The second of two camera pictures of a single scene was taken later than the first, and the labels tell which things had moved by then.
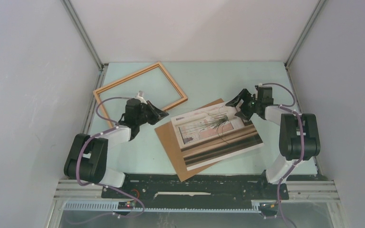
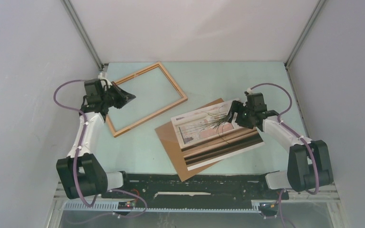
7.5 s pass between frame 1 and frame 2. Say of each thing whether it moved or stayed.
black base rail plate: stayed
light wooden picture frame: stayed
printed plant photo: stayed
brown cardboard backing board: stayed
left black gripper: moved
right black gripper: moved
